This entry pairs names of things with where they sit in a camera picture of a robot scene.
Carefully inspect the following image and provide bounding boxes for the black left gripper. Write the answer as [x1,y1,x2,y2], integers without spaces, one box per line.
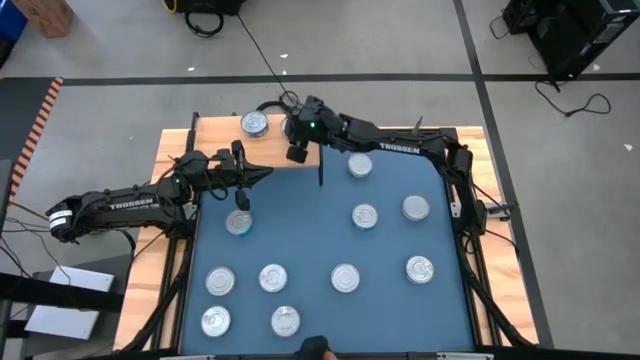
[212,139,275,190]

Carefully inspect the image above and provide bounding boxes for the dark blue label tuna can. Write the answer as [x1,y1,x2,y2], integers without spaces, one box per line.
[270,305,302,338]
[200,305,232,338]
[240,109,270,139]
[405,255,435,285]

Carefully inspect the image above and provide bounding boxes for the green label tuna can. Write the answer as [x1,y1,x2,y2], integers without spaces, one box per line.
[205,266,236,297]
[330,262,361,294]
[346,152,374,180]
[401,194,431,223]

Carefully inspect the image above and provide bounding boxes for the blue table mat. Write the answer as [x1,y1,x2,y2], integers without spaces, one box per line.
[180,133,475,354]

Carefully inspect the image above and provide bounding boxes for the black equipment case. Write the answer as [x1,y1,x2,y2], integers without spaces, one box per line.
[177,0,247,15]

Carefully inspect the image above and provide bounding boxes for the person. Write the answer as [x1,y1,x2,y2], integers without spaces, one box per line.
[292,334,335,360]

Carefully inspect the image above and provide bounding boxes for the black beam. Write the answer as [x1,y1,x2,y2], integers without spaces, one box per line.
[0,272,125,314]

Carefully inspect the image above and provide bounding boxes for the white flat board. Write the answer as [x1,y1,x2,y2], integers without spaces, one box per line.
[23,265,115,341]

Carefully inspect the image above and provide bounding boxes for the small black computer tower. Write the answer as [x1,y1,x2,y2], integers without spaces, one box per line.
[502,0,541,35]

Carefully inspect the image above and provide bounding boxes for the black mat orange hazard stripes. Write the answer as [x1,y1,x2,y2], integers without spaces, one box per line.
[0,76,65,201]

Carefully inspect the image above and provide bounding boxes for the brown cardboard box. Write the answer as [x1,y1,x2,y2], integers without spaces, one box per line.
[12,0,75,39]

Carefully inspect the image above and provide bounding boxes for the blue plastic bin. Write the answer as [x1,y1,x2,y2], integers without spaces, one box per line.
[0,0,29,44]

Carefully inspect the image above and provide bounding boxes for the large black computer tower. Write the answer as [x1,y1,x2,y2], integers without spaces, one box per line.
[527,0,640,81]

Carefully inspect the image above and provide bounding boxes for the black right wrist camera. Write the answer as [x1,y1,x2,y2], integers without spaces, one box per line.
[285,144,310,165]

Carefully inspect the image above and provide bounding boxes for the wooden shelf black frame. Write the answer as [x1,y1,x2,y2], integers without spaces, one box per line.
[187,110,325,187]

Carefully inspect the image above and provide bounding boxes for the long black floor cable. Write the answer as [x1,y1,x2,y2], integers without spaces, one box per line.
[234,12,301,114]

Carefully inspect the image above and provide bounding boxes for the coiled black cable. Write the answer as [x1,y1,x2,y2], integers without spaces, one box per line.
[183,8,225,39]

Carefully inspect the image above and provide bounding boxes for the black metal rig frame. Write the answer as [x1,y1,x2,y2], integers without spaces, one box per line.
[117,125,539,360]

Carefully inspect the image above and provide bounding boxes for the black floor cable loop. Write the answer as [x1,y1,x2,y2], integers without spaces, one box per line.
[533,79,612,119]

